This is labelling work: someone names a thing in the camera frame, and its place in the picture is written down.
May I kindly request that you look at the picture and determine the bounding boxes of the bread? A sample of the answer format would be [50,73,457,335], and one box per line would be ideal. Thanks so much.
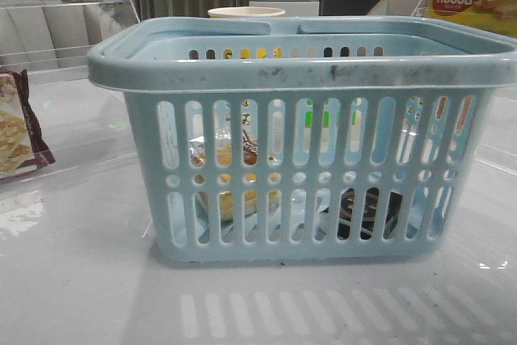
[189,127,280,223]

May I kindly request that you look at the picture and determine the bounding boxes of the light blue plastic basket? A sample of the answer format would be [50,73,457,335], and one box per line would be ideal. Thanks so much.
[87,16,516,262]

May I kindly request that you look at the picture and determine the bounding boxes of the cream paper cup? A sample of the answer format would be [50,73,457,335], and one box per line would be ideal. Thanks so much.
[208,6,285,19]

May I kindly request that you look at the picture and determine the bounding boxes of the brown cracker snack package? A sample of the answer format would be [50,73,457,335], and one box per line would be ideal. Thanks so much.
[1,69,56,180]

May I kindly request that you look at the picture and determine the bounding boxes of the clear acrylic shelf left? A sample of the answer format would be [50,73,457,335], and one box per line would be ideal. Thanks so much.
[1,0,139,72]

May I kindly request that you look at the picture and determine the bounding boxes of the clear acrylic shelf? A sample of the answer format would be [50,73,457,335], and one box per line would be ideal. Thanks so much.
[417,0,516,19]
[1,0,139,72]

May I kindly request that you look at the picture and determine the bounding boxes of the clear acrylic shelf right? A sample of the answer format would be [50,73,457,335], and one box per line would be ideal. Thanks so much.
[417,0,516,19]

